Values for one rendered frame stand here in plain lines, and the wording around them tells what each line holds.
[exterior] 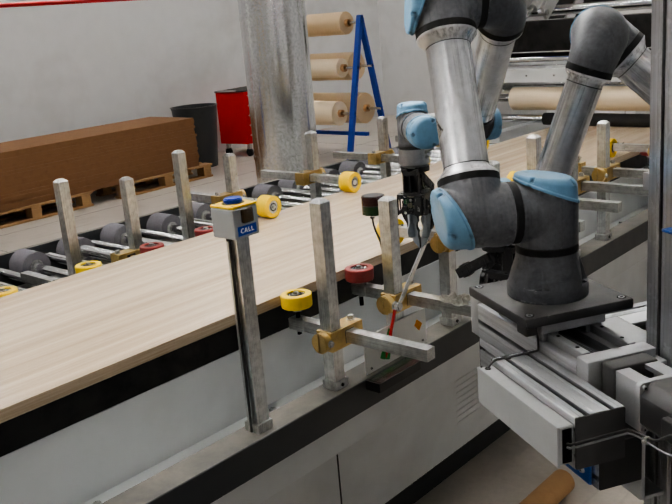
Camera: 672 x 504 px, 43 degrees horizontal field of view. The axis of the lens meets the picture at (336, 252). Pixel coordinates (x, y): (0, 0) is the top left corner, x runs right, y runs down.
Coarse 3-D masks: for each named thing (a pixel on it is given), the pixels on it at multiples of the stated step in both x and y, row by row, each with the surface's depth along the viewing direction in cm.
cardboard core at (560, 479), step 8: (560, 472) 280; (552, 480) 276; (560, 480) 277; (568, 480) 278; (536, 488) 274; (544, 488) 272; (552, 488) 273; (560, 488) 274; (568, 488) 277; (528, 496) 269; (536, 496) 268; (544, 496) 269; (552, 496) 270; (560, 496) 273
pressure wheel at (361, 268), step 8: (352, 264) 239; (360, 264) 238; (368, 264) 237; (352, 272) 232; (360, 272) 232; (368, 272) 233; (352, 280) 233; (360, 280) 233; (368, 280) 233; (360, 304) 238
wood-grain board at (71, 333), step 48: (384, 192) 332; (192, 240) 283; (288, 240) 273; (336, 240) 268; (48, 288) 243; (96, 288) 239; (144, 288) 235; (192, 288) 231; (288, 288) 224; (0, 336) 207; (48, 336) 204; (96, 336) 201; (144, 336) 198; (192, 336) 199; (0, 384) 178; (48, 384) 175
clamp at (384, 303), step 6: (408, 288) 226; (414, 288) 227; (420, 288) 229; (384, 294) 223; (390, 294) 222; (396, 294) 222; (378, 300) 222; (384, 300) 221; (390, 300) 220; (396, 300) 221; (378, 306) 223; (384, 306) 221; (390, 306) 220; (408, 306) 226; (384, 312) 222; (390, 312) 221; (396, 312) 222
